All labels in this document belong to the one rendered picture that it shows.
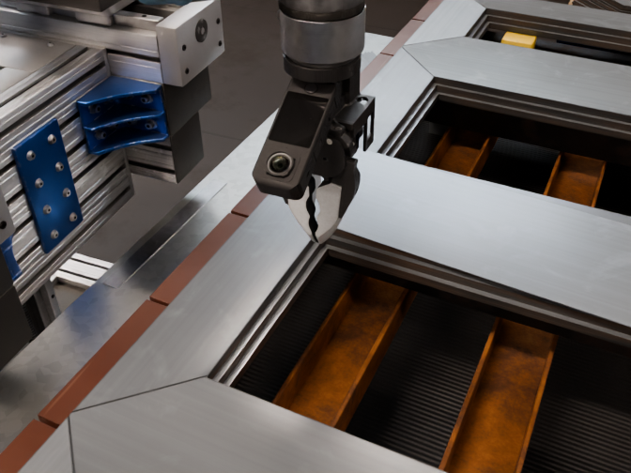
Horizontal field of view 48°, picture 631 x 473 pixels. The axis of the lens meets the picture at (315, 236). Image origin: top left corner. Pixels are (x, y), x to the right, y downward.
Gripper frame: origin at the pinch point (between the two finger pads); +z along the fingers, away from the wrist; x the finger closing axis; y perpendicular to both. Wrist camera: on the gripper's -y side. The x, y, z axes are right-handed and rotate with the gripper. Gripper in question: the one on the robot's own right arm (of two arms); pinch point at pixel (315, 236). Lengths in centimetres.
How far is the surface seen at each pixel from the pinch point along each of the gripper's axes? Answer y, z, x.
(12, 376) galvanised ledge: -16.2, 22.5, 35.3
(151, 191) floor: 100, 91, 108
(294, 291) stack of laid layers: -0.7, 8.3, 2.4
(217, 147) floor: 134, 91, 102
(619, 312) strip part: 8.4, 6.5, -31.5
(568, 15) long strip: 90, 7, -13
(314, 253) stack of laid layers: 5.4, 7.6, 2.8
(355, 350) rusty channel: 6.0, 23.0, -2.7
